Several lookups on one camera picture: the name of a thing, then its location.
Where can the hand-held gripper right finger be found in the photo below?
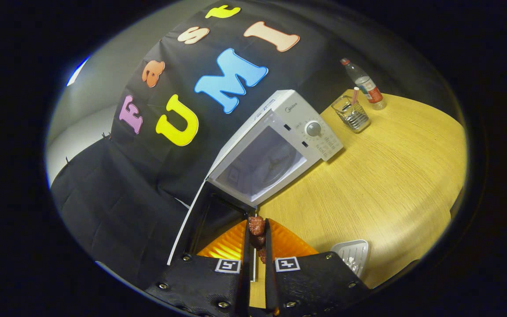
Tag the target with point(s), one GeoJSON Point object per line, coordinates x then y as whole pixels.
{"type": "Point", "coordinates": [270, 273]}

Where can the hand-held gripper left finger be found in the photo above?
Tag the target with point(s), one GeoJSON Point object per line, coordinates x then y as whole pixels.
{"type": "Point", "coordinates": [245, 273]}

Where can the dried red meat strip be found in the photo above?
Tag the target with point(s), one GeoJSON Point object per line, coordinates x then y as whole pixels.
{"type": "Point", "coordinates": [257, 226]}

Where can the clear plastic bottle red label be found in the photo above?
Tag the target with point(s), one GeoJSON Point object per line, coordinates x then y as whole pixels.
{"type": "Point", "coordinates": [365, 83]}

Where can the white toaster oven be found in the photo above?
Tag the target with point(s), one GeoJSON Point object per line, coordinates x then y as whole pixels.
{"type": "Point", "coordinates": [288, 114]}

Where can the black backdrop cloth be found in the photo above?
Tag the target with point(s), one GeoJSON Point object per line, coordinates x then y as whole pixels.
{"type": "Point", "coordinates": [126, 198]}

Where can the small white plastic tray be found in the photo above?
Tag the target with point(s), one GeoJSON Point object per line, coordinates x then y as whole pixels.
{"type": "Point", "coordinates": [354, 255]}

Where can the pink stick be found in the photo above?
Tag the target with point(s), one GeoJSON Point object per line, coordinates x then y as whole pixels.
{"type": "Point", "coordinates": [355, 94]}

